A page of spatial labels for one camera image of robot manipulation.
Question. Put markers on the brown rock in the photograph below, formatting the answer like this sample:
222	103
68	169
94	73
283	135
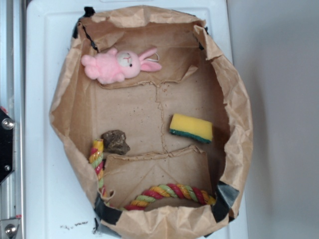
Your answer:
115	142

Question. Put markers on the brown paper bag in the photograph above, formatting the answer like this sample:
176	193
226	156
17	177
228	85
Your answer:
167	186

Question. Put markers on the yellow green sponge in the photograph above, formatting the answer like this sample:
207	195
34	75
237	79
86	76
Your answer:
198	129

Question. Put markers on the pink plush bunny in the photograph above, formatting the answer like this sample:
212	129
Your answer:
117	66

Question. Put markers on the black mounting bracket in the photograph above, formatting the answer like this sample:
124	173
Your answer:
7	125

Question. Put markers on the aluminium frame rail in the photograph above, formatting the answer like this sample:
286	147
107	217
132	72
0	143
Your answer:
12	73

